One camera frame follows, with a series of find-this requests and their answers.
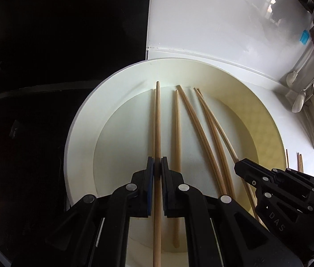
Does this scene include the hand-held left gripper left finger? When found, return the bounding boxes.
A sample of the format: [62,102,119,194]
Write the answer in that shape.
[12,157,155,267]

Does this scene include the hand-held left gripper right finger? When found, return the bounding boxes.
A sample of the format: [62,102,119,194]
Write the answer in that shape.
[160,157,304,267]

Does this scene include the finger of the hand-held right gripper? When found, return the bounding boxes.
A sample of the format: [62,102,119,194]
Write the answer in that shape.
[236,158,314,193]
[234,166,314,250]

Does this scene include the pile of wooden chopsticks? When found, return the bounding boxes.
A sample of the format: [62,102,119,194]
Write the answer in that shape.
[285,149,304,173]

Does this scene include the white round bowl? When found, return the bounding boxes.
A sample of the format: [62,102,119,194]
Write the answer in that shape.
[63,57,285,267]

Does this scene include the single wooden chopstick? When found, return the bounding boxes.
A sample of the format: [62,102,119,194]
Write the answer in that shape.
[173,90,182,249]
[193,88,235,196]
[176,85,228,196]
[197,88,267,229]
[153,81,163,267]
[153,88,157,159]

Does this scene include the metal spatula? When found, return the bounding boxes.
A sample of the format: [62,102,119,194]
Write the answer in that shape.
[291,61,314,113]

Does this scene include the white dish brush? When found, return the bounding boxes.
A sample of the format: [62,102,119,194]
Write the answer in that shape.
[286,43,314,86]

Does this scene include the black gas stove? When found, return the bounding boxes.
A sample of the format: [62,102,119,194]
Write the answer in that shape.
[0,81,96,256]

